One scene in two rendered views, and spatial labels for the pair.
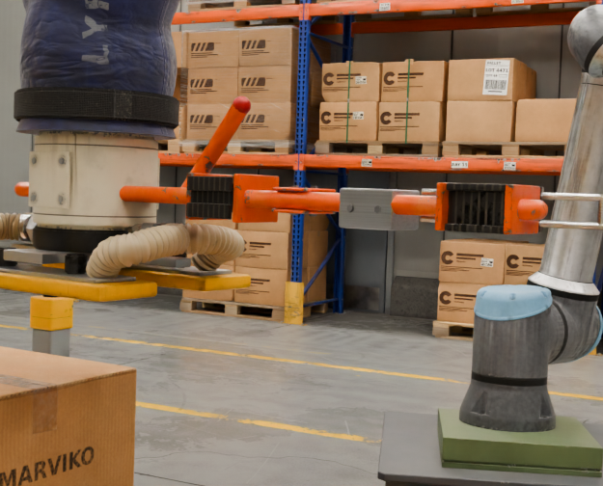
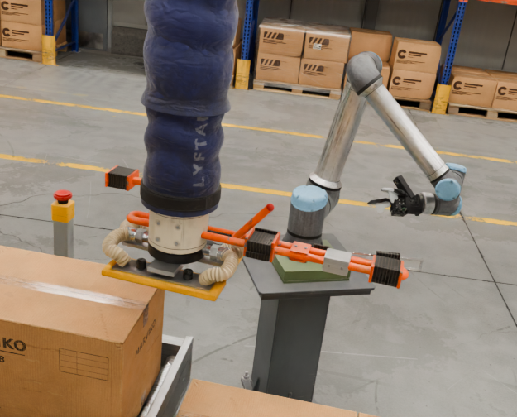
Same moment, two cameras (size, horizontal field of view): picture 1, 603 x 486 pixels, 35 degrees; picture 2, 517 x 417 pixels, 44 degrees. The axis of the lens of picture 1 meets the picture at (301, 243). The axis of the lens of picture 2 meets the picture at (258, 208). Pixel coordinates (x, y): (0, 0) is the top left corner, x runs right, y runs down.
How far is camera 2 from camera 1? 1.13 m
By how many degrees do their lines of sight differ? 31
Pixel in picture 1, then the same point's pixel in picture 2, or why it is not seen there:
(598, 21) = (366, 73)
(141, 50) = (215, 174)
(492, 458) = (305, 277)
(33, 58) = (163, 180)
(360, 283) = (88, 30)
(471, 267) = not seen: hidden behind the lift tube
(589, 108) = (351, 102)
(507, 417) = not seen: hidden behind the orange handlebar
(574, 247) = (335, 166)
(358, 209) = (332, 266)
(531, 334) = (319, 216)
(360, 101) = not seen: outside the picture
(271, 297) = (31, 44)
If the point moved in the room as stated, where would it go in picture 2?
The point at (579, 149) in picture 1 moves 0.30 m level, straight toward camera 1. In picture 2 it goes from (343, 122) to (360, 145)
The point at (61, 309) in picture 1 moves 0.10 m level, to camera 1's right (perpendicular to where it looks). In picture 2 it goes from (70, 209) to (97, 208)
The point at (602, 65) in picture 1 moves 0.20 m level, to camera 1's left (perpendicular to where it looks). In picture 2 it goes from (366, 94) to (319, 94)
